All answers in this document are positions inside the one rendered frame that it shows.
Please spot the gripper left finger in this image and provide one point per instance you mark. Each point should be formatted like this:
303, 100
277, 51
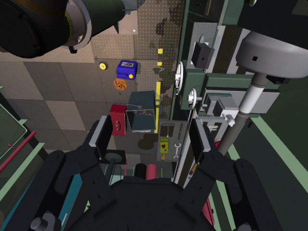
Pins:
101, 139

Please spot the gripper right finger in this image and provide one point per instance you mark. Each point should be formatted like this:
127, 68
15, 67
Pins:
199, 142

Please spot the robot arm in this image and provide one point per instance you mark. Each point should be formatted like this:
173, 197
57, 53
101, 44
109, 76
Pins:
29, 29

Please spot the grey tool tray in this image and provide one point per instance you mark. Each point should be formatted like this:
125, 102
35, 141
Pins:
171, 149

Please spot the black square tool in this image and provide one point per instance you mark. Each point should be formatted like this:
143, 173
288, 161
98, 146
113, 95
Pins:
167, 125

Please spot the grey toolpost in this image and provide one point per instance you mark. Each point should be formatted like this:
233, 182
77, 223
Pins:
219, 107

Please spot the green lathe carriage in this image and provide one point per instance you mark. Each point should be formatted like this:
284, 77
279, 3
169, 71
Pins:
192, 79

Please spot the black tool holder block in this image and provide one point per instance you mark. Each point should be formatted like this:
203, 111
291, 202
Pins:
203, 55

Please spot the green lathe body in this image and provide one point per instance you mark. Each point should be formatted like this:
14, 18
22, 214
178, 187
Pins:
183, 36

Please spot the grey lathe chuck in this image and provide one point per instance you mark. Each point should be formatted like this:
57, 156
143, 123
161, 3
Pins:
269, 55

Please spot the grey holder tray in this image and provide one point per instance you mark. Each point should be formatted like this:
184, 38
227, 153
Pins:
201, 29

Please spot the red round tin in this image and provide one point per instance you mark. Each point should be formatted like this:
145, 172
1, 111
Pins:
217, 143

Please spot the grey file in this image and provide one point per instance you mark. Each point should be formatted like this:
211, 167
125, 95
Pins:
180, 132

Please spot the white spanner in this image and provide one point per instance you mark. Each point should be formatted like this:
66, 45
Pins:
176, 151

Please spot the red toolbox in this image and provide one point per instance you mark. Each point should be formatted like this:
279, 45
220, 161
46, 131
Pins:
118, 120

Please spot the yellow-green box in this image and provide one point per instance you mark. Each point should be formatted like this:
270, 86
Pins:
164, 145

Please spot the small white handwheel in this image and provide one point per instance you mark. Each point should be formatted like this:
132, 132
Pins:
193, 97

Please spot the dark blue open case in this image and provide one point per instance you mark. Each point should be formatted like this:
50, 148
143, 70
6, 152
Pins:
142, 120

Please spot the black roll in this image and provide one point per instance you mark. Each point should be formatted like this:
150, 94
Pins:
140, 171

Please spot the pink roll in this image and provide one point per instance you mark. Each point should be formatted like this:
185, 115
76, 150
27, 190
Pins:
151, 172

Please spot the orange slotted disc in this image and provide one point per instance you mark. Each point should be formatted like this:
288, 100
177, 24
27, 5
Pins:
119, 84

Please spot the teal panel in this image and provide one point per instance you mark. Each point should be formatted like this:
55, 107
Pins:
72, 192

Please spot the grey and white workpiece bar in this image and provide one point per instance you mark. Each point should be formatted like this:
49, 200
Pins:
250, 96

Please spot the large white handwheel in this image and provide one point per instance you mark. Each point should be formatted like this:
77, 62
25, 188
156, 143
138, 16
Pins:
179, 75

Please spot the crimson canister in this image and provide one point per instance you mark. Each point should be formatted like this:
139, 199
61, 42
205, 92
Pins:
208, 214

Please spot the yellow round tin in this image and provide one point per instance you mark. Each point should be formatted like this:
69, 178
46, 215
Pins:
103, 66

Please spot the blue box with yellow knob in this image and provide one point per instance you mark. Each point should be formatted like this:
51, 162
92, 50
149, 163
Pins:
126, 69

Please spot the black square base plate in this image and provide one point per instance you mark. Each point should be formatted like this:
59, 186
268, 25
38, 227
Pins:
120, 154

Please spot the pink wall pipe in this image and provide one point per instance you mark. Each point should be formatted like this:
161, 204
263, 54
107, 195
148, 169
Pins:
19, 149

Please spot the green wall panel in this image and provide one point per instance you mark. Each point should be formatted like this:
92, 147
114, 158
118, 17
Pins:
12, 125

